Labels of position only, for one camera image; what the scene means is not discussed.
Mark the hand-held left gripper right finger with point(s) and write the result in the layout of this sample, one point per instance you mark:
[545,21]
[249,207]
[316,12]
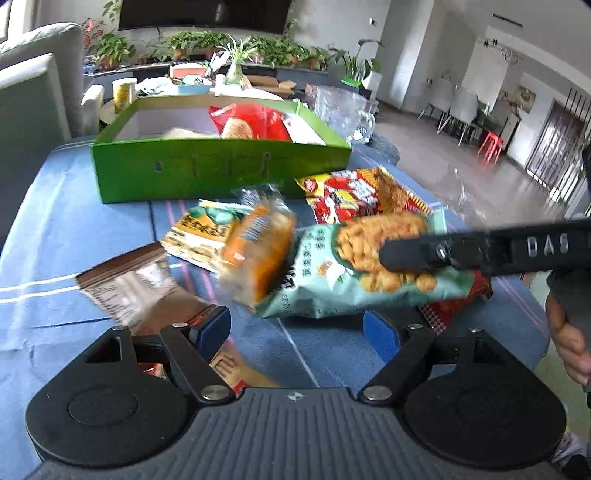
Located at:
[379,333]

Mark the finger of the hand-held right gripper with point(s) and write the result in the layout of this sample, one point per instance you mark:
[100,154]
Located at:
[415,256]

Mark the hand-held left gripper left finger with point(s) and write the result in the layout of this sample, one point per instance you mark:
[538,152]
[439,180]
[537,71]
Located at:
[213,325]

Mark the brown shiny packet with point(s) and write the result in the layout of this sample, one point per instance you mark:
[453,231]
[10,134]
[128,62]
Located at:
[138,295]

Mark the teal snack packet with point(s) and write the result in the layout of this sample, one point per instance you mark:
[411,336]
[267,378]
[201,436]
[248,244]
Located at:
[318,279]

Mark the orange bread packet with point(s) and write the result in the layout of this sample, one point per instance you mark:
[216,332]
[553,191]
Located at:
[258,249]

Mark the yellow bean snack packet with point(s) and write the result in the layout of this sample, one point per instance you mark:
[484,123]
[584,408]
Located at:
[198,235]

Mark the red yellow cracker packet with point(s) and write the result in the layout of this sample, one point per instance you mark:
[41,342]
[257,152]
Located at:
[341,194]

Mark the green cardboard box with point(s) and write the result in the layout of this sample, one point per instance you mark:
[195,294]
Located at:
[207,173]

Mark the person's right hand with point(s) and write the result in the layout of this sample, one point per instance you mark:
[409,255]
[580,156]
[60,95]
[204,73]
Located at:
[570,344]

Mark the red stool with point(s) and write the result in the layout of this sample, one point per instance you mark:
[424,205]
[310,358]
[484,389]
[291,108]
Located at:
[490,144]

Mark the grey dining chair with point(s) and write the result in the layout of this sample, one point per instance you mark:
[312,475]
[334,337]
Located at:
[464,110]
[438,99]

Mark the glass mug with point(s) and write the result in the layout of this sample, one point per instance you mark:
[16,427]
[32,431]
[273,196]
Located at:
[337,110]

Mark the blue striped tablecloth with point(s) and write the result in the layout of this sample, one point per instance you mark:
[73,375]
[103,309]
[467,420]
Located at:
[55,230]

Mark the green black box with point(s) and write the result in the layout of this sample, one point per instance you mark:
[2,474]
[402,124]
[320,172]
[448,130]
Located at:
[352,82]

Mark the tall plant in white pot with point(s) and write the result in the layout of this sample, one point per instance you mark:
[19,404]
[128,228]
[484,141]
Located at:
[364,69]

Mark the beige snack packet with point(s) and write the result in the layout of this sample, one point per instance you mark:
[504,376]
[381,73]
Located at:
[189,133]

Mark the red snack packet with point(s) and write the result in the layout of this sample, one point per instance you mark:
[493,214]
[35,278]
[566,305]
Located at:
[263,119]

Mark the open cardboard carton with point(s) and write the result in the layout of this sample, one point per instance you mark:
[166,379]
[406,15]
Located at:
[265,83]

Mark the round white table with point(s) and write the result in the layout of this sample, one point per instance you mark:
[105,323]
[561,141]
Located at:
[107,117]

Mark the row of potted plants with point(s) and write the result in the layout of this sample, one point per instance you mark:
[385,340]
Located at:
[291,53]

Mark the white bottle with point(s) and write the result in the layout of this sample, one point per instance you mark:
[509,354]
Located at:
[220,84]

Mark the teal tray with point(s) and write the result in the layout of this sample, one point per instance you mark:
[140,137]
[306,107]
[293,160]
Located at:
[196,83]

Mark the yellow can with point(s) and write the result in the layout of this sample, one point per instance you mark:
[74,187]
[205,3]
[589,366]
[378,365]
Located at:
[124,94]

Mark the orange box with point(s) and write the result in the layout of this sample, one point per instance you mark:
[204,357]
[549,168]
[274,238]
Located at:
[187,71]

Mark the grey television cabinet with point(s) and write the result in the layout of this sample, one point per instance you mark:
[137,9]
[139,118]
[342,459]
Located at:
[152,72]

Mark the spider plant in glass vase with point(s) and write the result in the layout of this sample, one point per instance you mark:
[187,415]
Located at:
[238,60]

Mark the potted green plant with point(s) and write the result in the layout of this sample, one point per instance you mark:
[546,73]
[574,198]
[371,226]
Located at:
[178,44]
[210,44]

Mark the grey sofa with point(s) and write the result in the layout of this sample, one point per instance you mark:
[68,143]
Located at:
[32,101]

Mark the potted pothos plant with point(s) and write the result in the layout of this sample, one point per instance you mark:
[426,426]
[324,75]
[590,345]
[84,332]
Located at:
[111,48]

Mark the black television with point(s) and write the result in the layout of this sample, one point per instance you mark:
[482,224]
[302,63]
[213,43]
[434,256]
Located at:
[203,14]

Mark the red berry plant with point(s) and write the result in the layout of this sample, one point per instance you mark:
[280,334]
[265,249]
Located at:
[91,30]

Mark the framed wall picture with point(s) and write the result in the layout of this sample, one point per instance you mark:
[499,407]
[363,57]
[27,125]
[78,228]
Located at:
[526,98]

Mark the black wall lamp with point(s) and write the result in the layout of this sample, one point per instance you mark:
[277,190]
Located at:
[501,48]

